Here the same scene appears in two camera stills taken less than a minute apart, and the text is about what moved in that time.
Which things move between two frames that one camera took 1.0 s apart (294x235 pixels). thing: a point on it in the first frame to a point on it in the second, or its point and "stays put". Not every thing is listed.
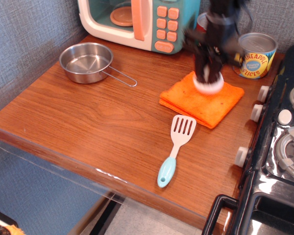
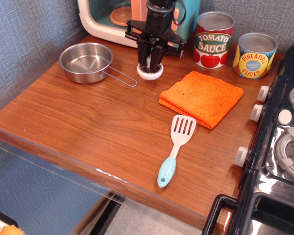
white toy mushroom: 206,86 to 146,72
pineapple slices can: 259,50 stays put
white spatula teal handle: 182,129 stays put
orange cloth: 206,108 stays put
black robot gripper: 222,35 to 158,29
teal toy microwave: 158,25 stays put
